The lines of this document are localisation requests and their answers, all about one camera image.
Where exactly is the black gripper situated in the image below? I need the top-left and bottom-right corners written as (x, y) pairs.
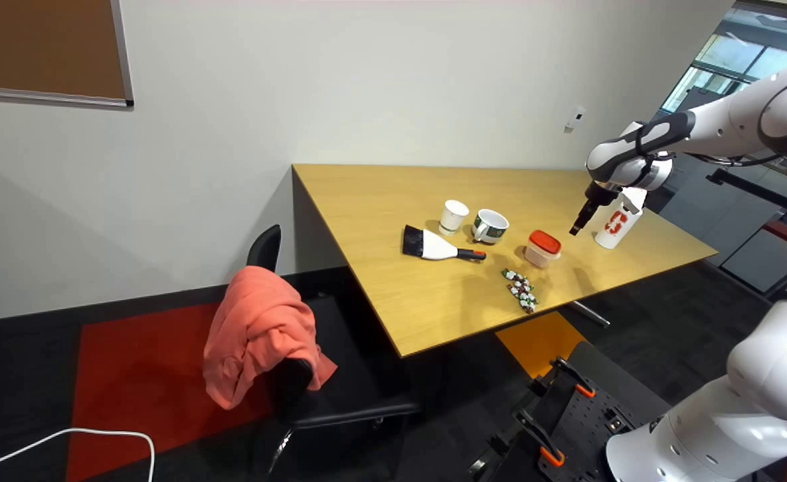
top-left (568, 179), bottom-right (623, 238)

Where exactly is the red plastic container lid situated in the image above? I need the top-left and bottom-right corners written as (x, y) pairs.
top-left (525, 227), bottom-right (565, 253)

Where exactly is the white bottle with red logo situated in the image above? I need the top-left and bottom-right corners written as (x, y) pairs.
top-left (592, 185), bottom-right (646, 253)

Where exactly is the white paper cup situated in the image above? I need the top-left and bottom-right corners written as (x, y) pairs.
top-left (439, 198), bottom-right (473, 238)

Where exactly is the black orange bar clamp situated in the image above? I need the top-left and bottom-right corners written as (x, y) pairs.
top-left (514, 411), bottom-right (568, 471)
top-left (551, 357), bottom-right (599, 403)

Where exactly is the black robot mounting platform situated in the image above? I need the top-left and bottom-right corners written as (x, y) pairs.
top-left (469, 342), bottom-right (671, 482)

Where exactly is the black office chair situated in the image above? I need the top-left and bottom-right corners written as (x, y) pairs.
top-left (244, 223), bottom-right (423, 480)

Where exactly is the pink cloth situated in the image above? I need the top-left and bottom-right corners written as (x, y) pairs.
top-left (200, 263), bottom-right (340, 412)

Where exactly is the brown corkboard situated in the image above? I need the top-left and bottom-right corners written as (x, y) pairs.
top-left (0, 0), bottom-right (136, 114)

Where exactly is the white green handled bowl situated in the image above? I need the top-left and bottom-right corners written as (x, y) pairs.
top-left (470, 207), bottom-right (514, 247)

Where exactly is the white cable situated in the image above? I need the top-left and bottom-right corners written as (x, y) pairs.
top-left (0, 426), bottom-right (160, 482)

